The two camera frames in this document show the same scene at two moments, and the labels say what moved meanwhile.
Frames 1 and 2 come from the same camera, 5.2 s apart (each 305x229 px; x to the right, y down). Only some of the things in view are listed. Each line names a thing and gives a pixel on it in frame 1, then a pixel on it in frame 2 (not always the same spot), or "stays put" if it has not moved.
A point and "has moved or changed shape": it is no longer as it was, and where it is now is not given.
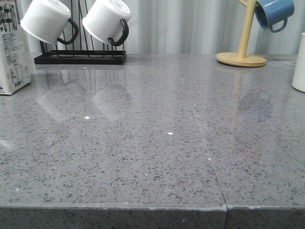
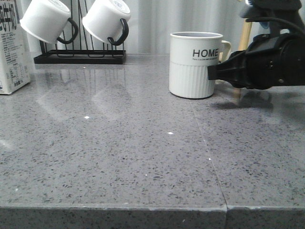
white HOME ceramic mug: [299, 83] has moved or changed shape
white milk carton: [15, 67] stays put
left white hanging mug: [50, 22] stays put
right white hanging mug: [108, 20] stays put
